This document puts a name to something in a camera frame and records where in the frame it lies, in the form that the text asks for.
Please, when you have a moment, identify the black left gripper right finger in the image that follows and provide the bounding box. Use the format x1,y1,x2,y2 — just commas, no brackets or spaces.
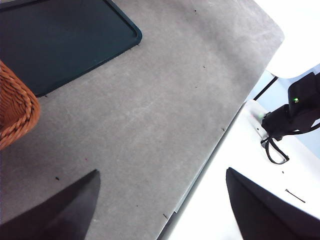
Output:
226,167,320,240

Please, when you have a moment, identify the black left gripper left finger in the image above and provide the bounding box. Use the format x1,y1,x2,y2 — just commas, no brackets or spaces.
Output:
0,169,101,240

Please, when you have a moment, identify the brown wicker basket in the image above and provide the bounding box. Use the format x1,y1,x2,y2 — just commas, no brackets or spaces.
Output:
0,59,41,151

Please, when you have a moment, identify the dark rectangular tray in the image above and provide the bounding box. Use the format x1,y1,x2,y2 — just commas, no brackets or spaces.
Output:
0,0,143,98

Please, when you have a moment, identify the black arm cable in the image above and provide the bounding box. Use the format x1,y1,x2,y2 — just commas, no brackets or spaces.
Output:
260,136,290,165

